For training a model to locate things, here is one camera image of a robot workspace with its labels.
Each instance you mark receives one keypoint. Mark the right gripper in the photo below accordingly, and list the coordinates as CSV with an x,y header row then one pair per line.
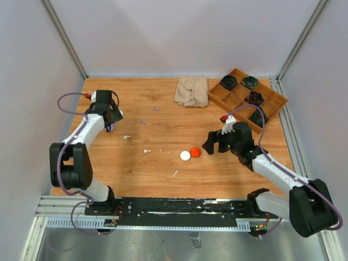
x,y
213,136

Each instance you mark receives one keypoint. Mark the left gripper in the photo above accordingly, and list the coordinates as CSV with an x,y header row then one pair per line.
x,y
116,115

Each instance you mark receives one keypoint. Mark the purple round case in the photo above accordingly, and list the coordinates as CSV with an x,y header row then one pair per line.
x,y
110,128

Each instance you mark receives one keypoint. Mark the orange round case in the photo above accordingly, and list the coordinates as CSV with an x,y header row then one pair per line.
x,y
195,152

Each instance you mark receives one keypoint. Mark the white earbud charging case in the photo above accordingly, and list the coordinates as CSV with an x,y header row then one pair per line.
x,y
185,155

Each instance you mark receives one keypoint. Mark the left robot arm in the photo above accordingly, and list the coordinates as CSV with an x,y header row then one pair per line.
x,y
70,165

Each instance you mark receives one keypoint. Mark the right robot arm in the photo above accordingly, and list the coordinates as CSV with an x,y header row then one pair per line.
x,y
307,204

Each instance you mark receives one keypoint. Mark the dark rolled sock bottom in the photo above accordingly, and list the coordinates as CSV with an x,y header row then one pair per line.
x,y
259,117

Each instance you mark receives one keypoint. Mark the beige folded cloth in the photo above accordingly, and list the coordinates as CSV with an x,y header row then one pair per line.
x,y
192,91

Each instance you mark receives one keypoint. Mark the wooden compartment tray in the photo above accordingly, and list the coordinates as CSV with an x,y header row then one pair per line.
x,y
233,98

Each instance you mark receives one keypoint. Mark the dark rolled sock top-left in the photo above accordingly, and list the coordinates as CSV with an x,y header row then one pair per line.
x,y
228,82

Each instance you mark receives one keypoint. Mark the dark rolled sock middle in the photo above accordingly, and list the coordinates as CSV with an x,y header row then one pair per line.
x,y
254,98

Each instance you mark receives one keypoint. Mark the dark rolled sock top-right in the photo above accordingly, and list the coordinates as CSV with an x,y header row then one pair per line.
x,y
250,82

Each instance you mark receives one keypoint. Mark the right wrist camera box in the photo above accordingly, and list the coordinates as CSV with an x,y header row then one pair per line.
x,y
228,122

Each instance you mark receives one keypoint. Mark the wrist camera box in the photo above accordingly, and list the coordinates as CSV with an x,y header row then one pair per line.
x,y
228,122
93,96

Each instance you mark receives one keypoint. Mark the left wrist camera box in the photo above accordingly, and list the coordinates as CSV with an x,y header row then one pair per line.
x,y
93,96

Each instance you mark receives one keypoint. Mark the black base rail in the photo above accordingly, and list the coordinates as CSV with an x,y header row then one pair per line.
x,y
171,213

